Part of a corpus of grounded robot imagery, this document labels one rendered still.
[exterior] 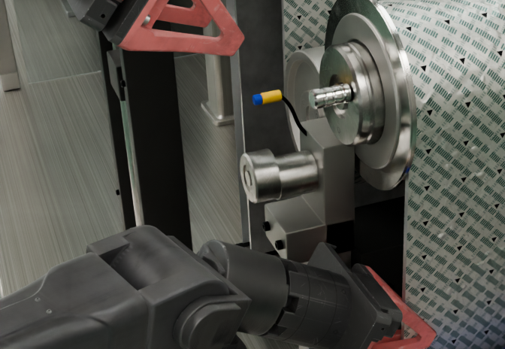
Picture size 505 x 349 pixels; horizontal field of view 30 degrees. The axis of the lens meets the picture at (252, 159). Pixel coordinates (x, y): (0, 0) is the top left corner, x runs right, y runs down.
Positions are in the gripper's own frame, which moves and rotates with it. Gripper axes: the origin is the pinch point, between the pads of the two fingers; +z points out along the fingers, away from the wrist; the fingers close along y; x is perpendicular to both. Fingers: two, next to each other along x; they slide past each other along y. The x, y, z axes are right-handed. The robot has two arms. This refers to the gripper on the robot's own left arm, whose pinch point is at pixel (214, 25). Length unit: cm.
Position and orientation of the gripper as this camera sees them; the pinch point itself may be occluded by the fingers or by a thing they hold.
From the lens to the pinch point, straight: 61.2
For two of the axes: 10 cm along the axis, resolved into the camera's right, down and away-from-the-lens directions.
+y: 3.2, 4.2, -8.5
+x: 5.6, -8.1, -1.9
